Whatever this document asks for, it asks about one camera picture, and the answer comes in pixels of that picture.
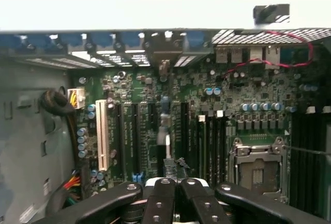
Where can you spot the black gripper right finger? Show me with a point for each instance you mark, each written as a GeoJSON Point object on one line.
{"type": "Point", "coordinates": [204, 208]}

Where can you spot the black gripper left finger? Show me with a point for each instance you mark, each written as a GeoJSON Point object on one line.
{"type": "Point", "coordinates": [160, 203]}

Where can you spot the CPU socket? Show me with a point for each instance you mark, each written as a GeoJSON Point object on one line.
{"type": "Point", "coordinates": [258, 169]}

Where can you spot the expansion slot with blue latch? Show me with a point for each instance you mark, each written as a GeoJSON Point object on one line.
{"type": "Point", "coordinates": [135, 141]}

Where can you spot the long black expansion slot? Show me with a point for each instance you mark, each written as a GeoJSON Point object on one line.
{"type": "Point", "coordinates": [184, 131]}
{"type": "Point", "coordinates": [120, 143]}

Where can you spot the short black expansion slot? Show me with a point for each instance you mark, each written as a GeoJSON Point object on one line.
{"type": "Point", "coordinates": [153, 116]}

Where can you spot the white expansion slot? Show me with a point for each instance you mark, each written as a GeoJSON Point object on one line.
{"type": "Point", "coordinates": [101, 136]}

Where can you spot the black RAM slot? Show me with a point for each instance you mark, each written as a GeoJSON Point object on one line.
{"type": "Point", "coordinates": [310, 177]}

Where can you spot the green motherboard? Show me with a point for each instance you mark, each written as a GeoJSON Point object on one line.
{"type": "Point", "coordinates": [232, 92]}

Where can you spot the socket locking lever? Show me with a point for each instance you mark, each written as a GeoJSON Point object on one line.
{"type": "Point", "coordinates": [310, 151]}

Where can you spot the white power connector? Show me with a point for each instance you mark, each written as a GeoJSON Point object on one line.
{"type": "Point", "coordinates": [77, 97]}

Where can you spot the grey power supply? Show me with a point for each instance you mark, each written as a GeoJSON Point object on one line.
{"type": "Point", "coordinates": [26, 131]}

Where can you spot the silver rear port block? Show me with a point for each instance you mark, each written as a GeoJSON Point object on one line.
{"type": "Point", "coordinates": [256, 54]}

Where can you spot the blue card retainer strip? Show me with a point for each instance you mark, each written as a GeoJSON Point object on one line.
{"type": "Point", "coordinates": [69, 40]}

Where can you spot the black open PC case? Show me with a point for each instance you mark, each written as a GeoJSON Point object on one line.
{"type": "Point", "coordinates": [155, 14]}

